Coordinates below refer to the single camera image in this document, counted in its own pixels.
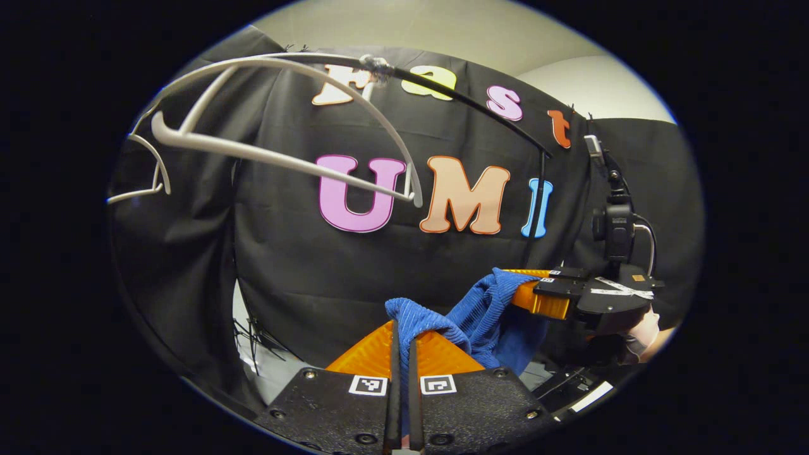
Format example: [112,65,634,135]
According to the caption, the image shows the black backdrop cloth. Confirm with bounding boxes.
[107,25,705,411]

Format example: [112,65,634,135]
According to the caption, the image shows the black case with white label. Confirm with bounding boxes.
[531,363,617,418]

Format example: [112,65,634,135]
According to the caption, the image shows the white camera cable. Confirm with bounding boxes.
[634,215,658,277]

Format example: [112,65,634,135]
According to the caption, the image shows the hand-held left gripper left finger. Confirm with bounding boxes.
[253,319,403,455]

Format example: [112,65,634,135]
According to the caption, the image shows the thin black wires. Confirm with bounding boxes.
[233,316,282,364]

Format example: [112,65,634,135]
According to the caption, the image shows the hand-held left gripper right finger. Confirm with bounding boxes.
[408,329,560,455]

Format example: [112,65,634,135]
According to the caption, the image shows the blue corduroy shirt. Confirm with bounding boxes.
[384,267,552,437]

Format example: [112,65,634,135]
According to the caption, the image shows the plain white hanger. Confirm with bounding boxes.
[106,104,173,206]

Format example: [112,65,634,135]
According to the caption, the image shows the white hanger with taped hook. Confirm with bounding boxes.
[150,52,425,209]

